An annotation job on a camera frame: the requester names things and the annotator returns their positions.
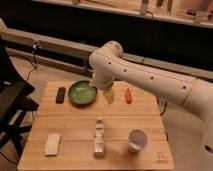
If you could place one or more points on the white sponge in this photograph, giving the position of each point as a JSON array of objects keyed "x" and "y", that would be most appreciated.
[{"x": 52, "y": 144}]

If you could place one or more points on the wooden table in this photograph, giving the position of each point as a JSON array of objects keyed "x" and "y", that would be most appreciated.
[{"x": 127, "y": 134}]

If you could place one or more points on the green bowl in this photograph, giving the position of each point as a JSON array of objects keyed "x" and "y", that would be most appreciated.
[{"x": 81, "y": 93}]

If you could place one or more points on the clear plastic bottle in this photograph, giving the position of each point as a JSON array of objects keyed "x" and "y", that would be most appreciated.
[{"x": 99, "y": 146}]

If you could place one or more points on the black chair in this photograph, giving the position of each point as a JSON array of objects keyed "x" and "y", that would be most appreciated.
[{"x": 14, "y": 102}]

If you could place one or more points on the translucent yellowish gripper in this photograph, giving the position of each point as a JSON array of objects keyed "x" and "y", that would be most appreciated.
[{"x": 109, "y": 96}]

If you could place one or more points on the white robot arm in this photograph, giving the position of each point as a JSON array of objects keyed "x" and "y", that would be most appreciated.
[{"x": 192, "y": 94}]

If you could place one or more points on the black rectangular block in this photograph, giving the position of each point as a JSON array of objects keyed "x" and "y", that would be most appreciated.
[{"x": 60, "y": 95}]

